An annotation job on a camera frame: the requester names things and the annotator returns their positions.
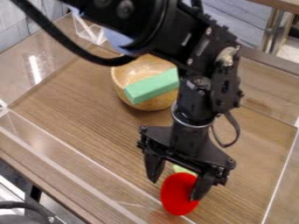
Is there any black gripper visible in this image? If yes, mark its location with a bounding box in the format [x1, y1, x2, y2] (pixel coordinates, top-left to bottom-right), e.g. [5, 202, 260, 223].
[136, 108, 236, 201]

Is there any black cable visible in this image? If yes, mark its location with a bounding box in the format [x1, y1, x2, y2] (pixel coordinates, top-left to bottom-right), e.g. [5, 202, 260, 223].
[9, 0, 137, 67]

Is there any red plush fruit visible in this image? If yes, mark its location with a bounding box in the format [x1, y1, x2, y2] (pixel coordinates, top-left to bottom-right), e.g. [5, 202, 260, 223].
[160, 165, 198, 216]

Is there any clear acrylic corner stand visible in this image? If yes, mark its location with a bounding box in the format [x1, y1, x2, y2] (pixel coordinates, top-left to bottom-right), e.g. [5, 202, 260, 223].
[71, 13, 106, 46]

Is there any wooden bowl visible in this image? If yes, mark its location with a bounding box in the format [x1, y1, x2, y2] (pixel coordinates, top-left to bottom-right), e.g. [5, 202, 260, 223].
[110, 54, 178, 111]

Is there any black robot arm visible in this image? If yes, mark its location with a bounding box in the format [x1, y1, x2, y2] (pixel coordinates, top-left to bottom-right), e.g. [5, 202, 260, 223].
[61, 0, 242, 200]

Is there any green foam block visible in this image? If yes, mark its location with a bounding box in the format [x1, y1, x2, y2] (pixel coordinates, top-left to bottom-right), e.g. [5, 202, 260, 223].
[124, 68, 178, 104]

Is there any clear acrylic tray wall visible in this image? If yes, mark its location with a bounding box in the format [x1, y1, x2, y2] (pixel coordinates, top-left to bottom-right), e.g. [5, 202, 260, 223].
[0, 108, 194, 224]

